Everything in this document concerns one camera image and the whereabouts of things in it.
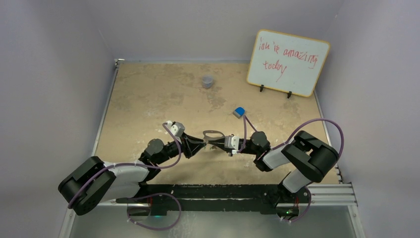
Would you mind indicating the small grey cup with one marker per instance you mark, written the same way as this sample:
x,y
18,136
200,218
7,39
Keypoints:
x,y
207,81

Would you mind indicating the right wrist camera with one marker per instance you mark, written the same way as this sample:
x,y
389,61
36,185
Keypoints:
x,y
231,144

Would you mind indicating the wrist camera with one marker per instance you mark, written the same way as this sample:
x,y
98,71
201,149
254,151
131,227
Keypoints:
x,y
176,128
231,144

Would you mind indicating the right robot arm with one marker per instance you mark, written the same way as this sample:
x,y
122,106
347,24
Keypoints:
x,y
311,157

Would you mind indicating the blue grey whiteboard eraser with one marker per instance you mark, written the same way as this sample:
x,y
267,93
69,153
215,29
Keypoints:
x,y
239,112

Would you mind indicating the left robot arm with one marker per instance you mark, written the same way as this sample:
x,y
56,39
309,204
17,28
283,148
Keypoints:
x,y
94,181

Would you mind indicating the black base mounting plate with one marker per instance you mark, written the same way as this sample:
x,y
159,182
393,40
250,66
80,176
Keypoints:
x,y
266,199

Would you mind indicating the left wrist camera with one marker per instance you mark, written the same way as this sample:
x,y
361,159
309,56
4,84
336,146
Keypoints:
x,y
176,128

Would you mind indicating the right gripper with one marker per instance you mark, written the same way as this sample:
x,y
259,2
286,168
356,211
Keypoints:
x,y
219,140

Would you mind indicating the aluminium frame rail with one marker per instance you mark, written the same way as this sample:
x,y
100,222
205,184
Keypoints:
x,y
329,193

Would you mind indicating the whiteboard with red writing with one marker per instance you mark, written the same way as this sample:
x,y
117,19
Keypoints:
x,y
286,62

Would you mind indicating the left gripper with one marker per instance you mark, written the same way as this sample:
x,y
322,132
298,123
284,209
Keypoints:
x,y
186,139

